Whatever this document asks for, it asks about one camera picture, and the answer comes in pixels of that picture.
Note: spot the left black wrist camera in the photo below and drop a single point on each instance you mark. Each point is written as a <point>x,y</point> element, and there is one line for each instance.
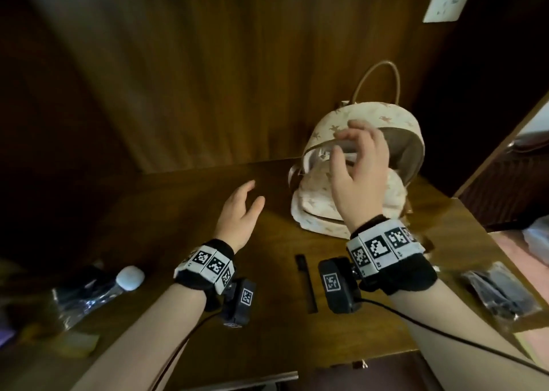
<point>240,303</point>

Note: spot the right black marker wristband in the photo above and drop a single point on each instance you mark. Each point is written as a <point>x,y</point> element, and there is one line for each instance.
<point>386,249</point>

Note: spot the cream patterned backpack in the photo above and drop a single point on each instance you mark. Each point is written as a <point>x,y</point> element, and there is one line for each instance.
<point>317,215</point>

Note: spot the person's left forearm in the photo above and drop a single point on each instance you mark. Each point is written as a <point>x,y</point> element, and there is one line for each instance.
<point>141,343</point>

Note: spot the person's left hand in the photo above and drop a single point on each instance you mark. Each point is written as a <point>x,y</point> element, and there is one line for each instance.
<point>238,223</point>

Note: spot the pink bed sheet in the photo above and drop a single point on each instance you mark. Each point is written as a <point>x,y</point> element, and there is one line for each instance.
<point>514,249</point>

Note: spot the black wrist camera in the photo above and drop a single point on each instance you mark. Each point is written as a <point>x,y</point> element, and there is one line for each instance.
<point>336,285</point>
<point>240,303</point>

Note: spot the person's right forearm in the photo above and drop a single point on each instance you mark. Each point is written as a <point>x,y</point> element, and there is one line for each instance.
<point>463,348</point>

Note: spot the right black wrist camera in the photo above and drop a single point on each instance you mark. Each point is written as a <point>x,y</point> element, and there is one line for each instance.
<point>336,285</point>

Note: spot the black stick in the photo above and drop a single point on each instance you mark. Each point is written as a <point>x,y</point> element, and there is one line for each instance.
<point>305,283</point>

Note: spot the yellow comb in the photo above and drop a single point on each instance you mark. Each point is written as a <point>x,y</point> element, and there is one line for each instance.
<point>79,344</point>

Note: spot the person's right hand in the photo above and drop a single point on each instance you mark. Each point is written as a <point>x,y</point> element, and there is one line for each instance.
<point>364,189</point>

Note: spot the black marker wristband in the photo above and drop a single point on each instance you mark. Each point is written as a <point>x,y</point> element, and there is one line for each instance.
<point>206,266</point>
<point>386,249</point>

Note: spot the dark wooden shelf cabinet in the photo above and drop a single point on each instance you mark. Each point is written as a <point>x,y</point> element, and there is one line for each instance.
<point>472,103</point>

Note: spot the white earbud case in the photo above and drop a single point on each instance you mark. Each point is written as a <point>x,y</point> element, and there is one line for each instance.
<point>130,278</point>

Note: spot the left black marker wristband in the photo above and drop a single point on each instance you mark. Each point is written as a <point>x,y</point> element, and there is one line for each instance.
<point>206,266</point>

